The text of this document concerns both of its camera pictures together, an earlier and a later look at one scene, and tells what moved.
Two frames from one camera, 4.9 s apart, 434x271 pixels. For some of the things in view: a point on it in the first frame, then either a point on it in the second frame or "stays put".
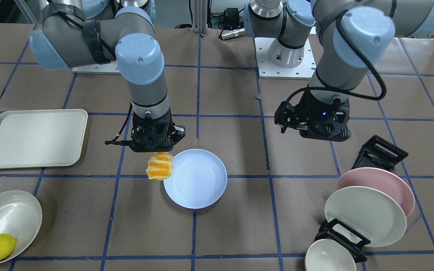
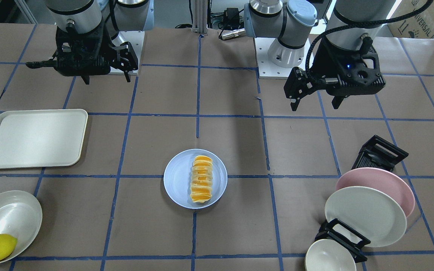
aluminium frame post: (200, 10) stays put
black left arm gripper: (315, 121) -> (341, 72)
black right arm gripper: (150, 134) -> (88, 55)
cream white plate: (373, 214) stays put
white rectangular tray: (34, 138) stays put
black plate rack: (378, 153) stays put
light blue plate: (199, 179) stays put
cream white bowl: (327, 255) stays put
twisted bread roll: (160, 166) -> (201, 179)
